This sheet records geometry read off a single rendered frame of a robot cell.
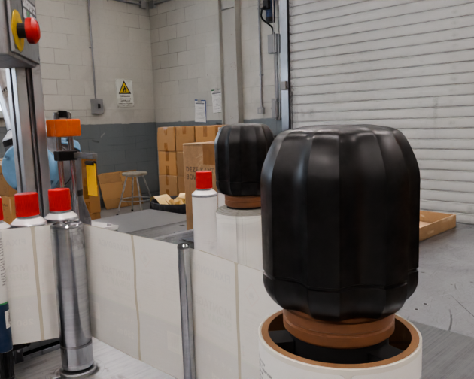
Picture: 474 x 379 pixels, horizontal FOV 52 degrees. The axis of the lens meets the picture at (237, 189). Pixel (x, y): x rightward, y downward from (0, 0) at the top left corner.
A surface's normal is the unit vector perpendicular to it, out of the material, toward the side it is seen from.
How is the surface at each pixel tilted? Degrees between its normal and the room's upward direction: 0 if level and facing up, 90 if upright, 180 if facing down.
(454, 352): 0
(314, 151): 64
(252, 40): 90
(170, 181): 87
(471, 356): 0
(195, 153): 90
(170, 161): 90
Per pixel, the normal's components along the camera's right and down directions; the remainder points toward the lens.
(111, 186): 0.65, -0.27
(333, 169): -0.22, -0.20
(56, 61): 0.74, 0.07
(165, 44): -0.67, 0.12
